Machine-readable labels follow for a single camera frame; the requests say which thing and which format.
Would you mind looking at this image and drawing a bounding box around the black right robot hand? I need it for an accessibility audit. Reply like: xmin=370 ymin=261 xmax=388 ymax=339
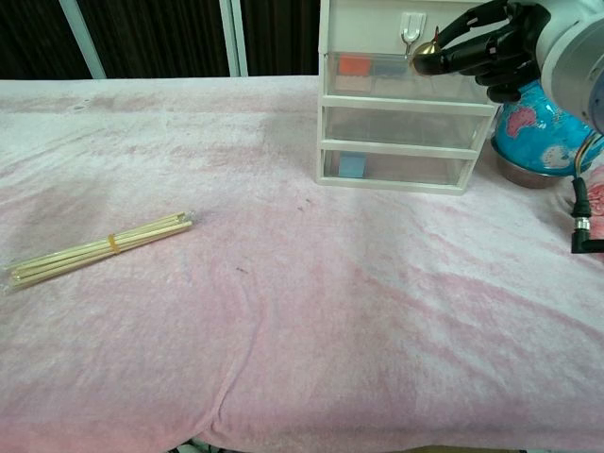
xmin=413 ymin=0 xmax=552 ymax=103

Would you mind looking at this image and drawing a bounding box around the gold metallic bell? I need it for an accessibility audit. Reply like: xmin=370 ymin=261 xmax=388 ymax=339
xmin=411 ymin=26 xmax=443 ymax=76

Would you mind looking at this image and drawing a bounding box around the blue globe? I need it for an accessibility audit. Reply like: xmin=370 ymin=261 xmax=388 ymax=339
xmin=491 ymin=78 xmax=604 ymax=178

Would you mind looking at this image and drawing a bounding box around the dark blue block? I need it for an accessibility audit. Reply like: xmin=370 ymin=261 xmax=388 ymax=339
xmin=372 ymin=59 xmax=406 ymax=77

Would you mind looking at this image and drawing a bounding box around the white plastic drawer cabinet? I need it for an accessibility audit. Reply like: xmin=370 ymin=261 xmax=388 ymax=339
xmin=317 ymin=0 xmax=502 ymax=197

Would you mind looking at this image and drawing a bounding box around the steel bowl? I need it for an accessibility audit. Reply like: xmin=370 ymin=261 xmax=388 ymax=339
xmin=494 ymin=153 xmax=567 ymax=191

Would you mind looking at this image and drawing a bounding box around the orange block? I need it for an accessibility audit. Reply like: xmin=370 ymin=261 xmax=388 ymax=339
xmin=338 ymin=55 xmax=371 ymax=76

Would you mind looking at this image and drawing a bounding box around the light blue block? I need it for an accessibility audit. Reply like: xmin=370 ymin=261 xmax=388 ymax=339
xmin=338 ymin=154 xmax=369 ymax=179

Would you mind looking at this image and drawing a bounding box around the pink plush cloth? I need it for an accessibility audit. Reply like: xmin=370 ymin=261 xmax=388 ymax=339
xmin=0 ymin=74 xmax=604 ymax=453

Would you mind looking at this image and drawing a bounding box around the bundle of wooden sticks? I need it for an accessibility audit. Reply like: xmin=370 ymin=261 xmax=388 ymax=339
xmin=5 ymin=210 xmax=197 ymax=293

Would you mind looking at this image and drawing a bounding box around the clear adhesive wall hook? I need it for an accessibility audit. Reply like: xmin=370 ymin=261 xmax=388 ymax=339
xmin=399 ymin=13 xmax=428 ymax=59

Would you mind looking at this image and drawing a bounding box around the black cable with connector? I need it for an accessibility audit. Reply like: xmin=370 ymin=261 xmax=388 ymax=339
xmin=569 ymin=133 xmax=604 ymax=256

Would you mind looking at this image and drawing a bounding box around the white window frame bar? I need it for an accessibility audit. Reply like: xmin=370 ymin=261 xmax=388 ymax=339
xmin=219 ymin=0 xmax=249 ymax=78
xmin=59 ymin=0 xmax=108 ymax=80

